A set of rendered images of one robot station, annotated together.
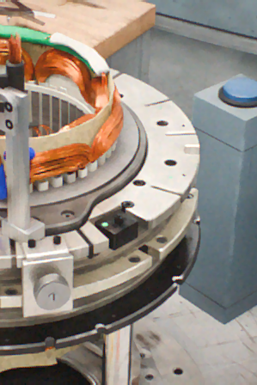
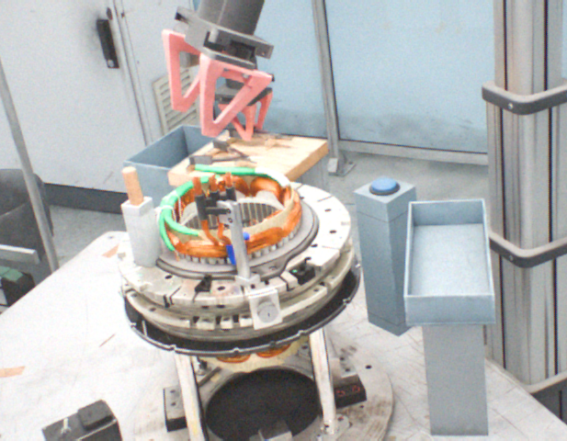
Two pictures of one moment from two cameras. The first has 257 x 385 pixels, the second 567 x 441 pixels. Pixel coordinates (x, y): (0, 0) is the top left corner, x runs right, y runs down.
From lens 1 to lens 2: 0.36 m
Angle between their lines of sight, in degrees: 8
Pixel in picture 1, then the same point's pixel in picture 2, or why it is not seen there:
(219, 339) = (395, 345)
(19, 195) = (242, 259)
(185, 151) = (342, 224)
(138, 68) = (322, 180)
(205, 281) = (382, 310)
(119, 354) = (319, 351)
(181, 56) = (384, 169)
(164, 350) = (359, 356)
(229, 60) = (420, 167)
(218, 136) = (372, 215)
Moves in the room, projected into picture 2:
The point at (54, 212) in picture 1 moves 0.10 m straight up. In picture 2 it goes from (265, 268) to (253, 197)
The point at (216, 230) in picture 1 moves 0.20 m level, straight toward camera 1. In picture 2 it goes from (382, 275) to (377, 351)
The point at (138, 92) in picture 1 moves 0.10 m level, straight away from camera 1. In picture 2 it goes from (313, 194) to (314, 164)
